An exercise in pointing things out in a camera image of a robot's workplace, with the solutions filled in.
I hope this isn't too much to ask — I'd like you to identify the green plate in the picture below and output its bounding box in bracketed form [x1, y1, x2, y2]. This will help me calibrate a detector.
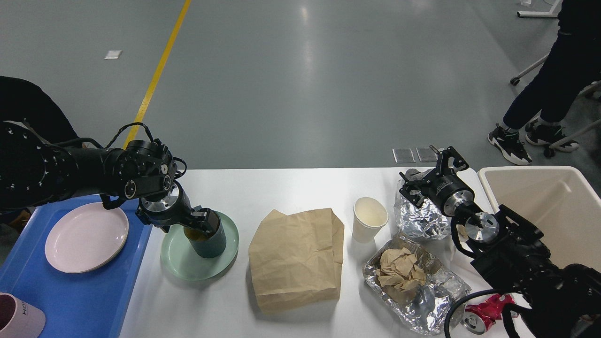
[161, 211, 239, 282]

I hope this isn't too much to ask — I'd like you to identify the crushed red can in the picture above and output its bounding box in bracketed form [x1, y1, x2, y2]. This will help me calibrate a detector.
[460, 293, 515, 335]

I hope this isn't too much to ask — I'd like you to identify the white floor tag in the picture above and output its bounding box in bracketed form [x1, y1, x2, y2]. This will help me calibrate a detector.
[104, 50, 123, 60]

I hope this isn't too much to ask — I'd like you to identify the pink plate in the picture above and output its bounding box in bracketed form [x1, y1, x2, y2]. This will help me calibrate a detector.
[45, 202, 129, 274]

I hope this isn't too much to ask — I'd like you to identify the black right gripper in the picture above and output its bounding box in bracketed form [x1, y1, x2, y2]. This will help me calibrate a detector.
[399, 146, 474, 217]

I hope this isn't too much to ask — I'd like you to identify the dark teal mug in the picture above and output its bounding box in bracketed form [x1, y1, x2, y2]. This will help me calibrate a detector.
[183, 208, 227, 258]

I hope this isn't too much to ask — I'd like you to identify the brown paper bag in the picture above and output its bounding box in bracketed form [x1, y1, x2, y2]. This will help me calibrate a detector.
[248, 208, 344, 314]

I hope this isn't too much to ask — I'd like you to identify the beige plastic bin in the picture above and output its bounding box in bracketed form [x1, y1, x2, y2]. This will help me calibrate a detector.
[478, 166, 601, 271]

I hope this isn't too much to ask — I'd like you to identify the person in black sneakers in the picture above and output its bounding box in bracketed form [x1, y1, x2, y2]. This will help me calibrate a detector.
[487, 0, 601, 166]

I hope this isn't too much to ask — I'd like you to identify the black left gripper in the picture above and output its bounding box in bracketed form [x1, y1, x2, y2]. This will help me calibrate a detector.
[136, 184, 220, 235]

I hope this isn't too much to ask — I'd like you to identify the pink mug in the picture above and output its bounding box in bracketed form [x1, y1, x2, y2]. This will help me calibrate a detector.
[0, 293, 46, 338]

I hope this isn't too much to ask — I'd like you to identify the clear floor plate right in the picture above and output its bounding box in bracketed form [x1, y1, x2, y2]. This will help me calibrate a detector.
[416, 147, 439, 163]

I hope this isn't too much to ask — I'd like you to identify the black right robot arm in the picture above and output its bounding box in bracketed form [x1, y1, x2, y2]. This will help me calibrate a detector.
[399, 147, 601, 338]

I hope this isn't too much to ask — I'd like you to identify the white paper cup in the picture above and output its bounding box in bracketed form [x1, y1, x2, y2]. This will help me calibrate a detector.
[352, 197, 389, 242]

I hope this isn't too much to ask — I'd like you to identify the aluminium foil tray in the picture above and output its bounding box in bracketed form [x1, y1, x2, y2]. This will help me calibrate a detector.
[362, 234, 471, 336]

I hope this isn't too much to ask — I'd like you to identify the crumpled foil ball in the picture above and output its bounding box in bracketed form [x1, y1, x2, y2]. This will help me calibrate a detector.
[393, 179, 451, 240]

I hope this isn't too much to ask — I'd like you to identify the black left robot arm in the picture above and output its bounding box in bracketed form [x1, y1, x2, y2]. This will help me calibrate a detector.
[0, 121, 221, 237]

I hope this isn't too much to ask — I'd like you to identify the crumpled brown paper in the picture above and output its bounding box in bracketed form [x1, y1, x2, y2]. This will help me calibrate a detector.
[376, 248, 426, 305]

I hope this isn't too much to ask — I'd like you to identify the person in tan boots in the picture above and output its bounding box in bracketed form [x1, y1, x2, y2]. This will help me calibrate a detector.
[0, 76, 79, 233]

